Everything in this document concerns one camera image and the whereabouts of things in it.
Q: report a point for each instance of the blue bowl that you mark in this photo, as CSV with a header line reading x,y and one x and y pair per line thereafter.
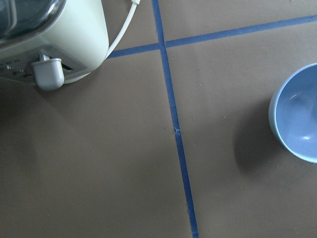
x,y
292,113

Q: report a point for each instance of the pale green chrome toaster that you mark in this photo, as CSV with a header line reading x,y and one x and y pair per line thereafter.
x,y
49,43

